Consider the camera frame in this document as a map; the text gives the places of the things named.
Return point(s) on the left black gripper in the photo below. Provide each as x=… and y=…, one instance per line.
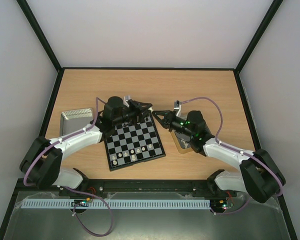
x=138, y=110

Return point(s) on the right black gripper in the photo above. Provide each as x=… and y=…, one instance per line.
x=168, y=119

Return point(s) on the gold square tin tray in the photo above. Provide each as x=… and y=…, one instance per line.
x=188, y=140

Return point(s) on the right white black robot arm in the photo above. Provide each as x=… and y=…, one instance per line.
x=257, y=173

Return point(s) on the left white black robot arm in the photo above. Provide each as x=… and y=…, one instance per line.
x=42, y=163

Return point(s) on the black and silver chessboard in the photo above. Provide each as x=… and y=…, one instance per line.
x=127, y=137

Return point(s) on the silver square tin lid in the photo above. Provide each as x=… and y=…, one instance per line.
x=73, y=121

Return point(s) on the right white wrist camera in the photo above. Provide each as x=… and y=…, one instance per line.
x=177, y=108

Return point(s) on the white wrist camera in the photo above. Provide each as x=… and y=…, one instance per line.
x=177, y=108
x=126, y=100

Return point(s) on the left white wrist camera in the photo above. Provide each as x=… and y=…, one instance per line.
x=126, y=100

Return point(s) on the black metal frame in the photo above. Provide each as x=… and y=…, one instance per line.
x=28, y=13

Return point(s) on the light blue cable duct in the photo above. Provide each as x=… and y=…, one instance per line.
x=118, y=204

